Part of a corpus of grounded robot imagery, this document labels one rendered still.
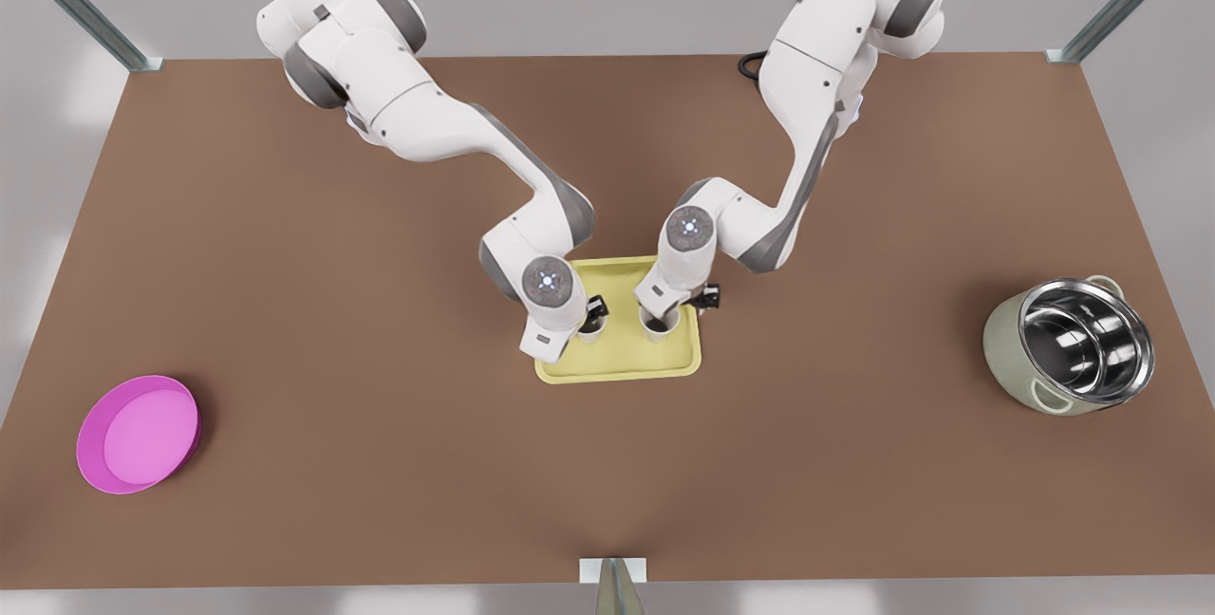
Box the yellow rectangular tray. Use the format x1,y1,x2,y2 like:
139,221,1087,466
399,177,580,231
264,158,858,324
533,256,703,384

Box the grey-green steel pot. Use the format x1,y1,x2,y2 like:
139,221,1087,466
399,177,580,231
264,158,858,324
982,275,1156,417

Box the pink round bowl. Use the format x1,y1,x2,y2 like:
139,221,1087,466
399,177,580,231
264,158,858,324
76,375,202,495

